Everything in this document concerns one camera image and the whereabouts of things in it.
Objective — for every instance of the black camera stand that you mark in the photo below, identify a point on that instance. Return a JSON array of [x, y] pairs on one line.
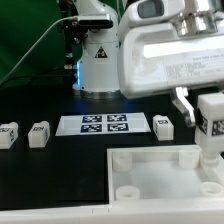
[[72, 33]]

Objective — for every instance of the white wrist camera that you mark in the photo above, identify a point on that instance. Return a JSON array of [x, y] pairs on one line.
[[147, 12]]

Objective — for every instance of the white front wall bar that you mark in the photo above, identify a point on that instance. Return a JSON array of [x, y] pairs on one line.
[[189, 211]]

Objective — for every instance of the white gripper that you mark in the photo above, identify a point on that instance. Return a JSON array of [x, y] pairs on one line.
[[154, 59]]

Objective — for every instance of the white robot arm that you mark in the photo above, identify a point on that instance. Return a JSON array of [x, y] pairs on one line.
[[97, 69]]

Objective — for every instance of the white tag sheet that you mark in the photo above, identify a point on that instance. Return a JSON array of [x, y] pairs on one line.
[[100, 124]]

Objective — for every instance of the white square tabletop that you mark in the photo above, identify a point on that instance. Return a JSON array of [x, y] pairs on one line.
[[162, 172]]

